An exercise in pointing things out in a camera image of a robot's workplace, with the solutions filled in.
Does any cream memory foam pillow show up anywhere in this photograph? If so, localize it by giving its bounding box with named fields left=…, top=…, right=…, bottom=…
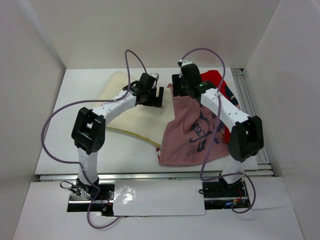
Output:
left=98, top=71, right=175, bottom=148

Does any red printed pillowcase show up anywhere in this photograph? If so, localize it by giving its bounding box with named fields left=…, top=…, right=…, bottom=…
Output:
left=156, top=69, right=243, bottom=168

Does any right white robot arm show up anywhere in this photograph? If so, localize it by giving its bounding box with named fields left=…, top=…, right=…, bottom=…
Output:
left=172, top=59, right=264, bottom=196

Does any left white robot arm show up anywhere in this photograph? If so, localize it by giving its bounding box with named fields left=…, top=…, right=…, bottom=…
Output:
left=71, top=73, right=164, bottom=200

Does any white cover plate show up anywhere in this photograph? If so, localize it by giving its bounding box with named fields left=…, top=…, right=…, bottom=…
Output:
left=112, top=179, right=206, bottom=217

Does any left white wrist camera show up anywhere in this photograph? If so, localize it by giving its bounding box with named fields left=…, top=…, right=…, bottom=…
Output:
left=149, top=72, right=160, bottom=85

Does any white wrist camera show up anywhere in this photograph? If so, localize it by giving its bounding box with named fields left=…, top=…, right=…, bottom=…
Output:
left=149, top=72, right=160, bottom=85
left=177, top=59, right=193, bottom=68

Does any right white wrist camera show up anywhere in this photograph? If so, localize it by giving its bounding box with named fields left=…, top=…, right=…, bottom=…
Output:
left=177, top=59, right=193, bottom=68

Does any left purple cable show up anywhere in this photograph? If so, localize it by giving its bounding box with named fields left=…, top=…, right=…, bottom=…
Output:
left=41, top=49, right=151, bottom=230

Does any purple cable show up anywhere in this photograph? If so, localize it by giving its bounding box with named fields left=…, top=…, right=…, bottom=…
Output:
left=178, top=48, right=257, bottom=214
left=41, top=49, right=151, bottom=230

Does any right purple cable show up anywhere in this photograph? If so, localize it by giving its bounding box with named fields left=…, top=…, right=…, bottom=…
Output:
left=178, top=48, right=257, bottom=214

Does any aluminium side rail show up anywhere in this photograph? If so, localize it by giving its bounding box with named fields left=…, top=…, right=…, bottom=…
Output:
left=231, top=68, right=275, bottom=177

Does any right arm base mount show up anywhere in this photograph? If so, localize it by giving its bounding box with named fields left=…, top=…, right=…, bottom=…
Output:
left=198, top=178, right=251, bottom=210

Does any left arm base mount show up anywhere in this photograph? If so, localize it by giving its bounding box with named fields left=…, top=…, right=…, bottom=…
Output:
left=59, top=180, right=115, bottom=217

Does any aluminium front rail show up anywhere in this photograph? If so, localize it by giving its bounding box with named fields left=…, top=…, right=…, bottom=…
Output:
left=37, top=170, right=226, bottom=181

